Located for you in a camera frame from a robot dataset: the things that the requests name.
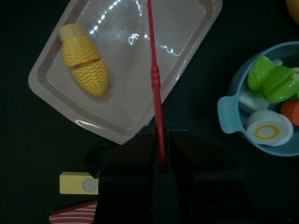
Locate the white toy food piece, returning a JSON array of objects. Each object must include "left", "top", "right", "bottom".
[{"left": 237, "top": 87, "right": 271, "bottom": 115}]

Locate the light blue toy pot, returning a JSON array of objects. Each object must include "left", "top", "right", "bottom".
[{"left": 216, "top": 40, "right": 299, "bottom": 158}]

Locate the white plastic cutting board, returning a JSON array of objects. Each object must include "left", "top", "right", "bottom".
[{"left": 26, "top": 0, "right": 224, "bottom": 145}]

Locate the red white striped toy piece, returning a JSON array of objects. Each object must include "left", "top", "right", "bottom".
[{"left": 48, "top": 199, "right": 98, "bottom": 224}]

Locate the white toy egg half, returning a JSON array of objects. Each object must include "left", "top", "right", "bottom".
[{"left": 244, "top": 109, "right": 295, "bottom": 147}]

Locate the yellow toy corn cob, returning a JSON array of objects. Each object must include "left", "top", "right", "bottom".
[{"left": 57, "top": 23, "right": 110, "bottom": 98}]

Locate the yellow toy fruit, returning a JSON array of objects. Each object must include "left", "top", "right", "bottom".
[{"left": 284, "top": 0, "right": 299, "bottom": 25}]

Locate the orange toy carrot piece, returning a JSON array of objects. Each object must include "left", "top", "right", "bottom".
[{"left": 279, "top": 98, "right": 299, "bottom": 127}]

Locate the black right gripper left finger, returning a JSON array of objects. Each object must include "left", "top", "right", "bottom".
[{"left": 84, "top": 134, "right": 160, "bottom": 224}]

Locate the green toy vegetable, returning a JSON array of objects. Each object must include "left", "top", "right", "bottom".
[{"left": 247, "top": 54, "right": 299, "bottom": 104}]

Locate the red toy knife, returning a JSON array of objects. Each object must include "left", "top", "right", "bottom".
[{"left": 144, "top": 0, "right": 169, "bottom": 174}]

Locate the yellow toy block with velcro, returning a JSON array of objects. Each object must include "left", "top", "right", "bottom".
[{"left": 58, "top": 171, "right": 100, "bottom": 196}]

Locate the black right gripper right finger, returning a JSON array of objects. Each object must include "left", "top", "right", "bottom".
[{"left": 167, "top": 131, "right": 249, "bottom": 224}]

